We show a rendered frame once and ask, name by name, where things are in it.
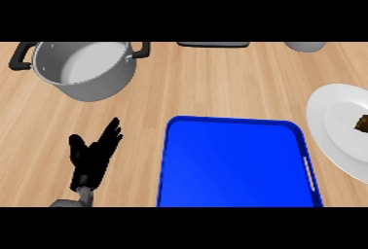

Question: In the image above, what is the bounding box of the brown sweet potato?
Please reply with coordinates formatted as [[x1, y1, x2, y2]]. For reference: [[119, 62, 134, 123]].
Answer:
[[354, 114, 368, 133]]

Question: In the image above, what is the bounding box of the dark grey flat object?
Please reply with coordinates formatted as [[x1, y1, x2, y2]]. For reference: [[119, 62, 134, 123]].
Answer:
[[177, 41, 252, 49]]

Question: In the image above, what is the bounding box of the grey pot with black handles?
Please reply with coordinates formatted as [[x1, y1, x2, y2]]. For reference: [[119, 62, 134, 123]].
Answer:
[[8, 41, 151, 103]]

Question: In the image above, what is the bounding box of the white plate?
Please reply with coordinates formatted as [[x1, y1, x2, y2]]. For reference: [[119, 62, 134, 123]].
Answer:
[[305, 83, 368, 185]]

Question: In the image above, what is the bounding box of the blue tray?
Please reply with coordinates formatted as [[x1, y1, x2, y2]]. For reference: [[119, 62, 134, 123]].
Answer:
[[156, 115, 326, 208]]

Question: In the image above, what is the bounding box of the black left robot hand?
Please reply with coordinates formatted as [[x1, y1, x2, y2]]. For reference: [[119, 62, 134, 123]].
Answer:
[[69, 117, 126, 193]]

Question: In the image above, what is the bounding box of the pale grey round object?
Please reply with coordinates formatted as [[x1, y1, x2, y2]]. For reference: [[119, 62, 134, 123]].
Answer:
[[284, 41, 330, 53]]

